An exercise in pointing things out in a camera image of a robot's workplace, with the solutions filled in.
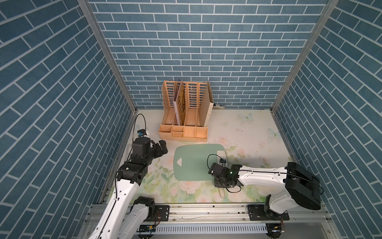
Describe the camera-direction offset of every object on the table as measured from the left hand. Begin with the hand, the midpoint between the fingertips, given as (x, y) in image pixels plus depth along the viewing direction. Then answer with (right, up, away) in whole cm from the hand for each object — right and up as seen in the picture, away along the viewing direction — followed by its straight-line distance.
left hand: (162, 143), depth 76 cm
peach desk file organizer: (+19, +25, +40) cm, 51 cm away
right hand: (+29, -24, +8) cm, 39 cm away
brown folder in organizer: (+6, +24, +15) cm, 29 cm away
